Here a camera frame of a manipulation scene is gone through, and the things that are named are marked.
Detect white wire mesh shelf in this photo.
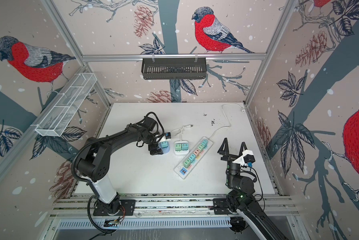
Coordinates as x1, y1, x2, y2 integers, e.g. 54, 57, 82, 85
35, 73, 97, 137

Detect blue square power socket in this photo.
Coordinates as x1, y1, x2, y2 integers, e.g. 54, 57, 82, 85
159, 143, 170, 154

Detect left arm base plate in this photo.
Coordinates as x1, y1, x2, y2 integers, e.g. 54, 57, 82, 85
93, 200, 136, 217

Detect white socket white cable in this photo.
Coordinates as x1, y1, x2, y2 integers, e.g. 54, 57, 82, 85
170, 124, 194, 142

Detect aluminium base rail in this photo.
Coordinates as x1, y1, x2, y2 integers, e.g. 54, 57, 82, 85
50, 195, 299, 218

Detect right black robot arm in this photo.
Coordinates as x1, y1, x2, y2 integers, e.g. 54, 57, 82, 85
217, 138, 287, 240

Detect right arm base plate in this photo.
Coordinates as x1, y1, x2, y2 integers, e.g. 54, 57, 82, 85
210, 198, 237, 215

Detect white colourful power strip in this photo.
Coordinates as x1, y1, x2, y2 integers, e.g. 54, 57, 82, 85
174, 137, 214, 180

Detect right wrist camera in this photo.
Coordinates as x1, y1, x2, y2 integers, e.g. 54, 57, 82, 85
233, 150, 255, 168

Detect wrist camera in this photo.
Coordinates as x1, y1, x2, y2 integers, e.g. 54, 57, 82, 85
160, 132, 172, 143
233, 150, 255, 168

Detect teal plug adapter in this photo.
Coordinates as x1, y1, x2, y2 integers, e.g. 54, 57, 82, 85
201, 139, 208, 147
188, 154, 196, 162
160, 141, 169, 149
181, 143, 189, 151

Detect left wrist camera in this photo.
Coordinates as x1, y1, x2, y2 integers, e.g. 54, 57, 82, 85
160, 132, 172, 143

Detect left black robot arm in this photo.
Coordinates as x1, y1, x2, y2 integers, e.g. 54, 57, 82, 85
71, 112, 171, 236

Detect white square power socket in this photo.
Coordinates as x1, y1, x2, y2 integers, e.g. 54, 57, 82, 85
174, 140, 189, 156

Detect white power strip cable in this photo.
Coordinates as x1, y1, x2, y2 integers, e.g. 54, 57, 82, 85
207, 103, 246, 140

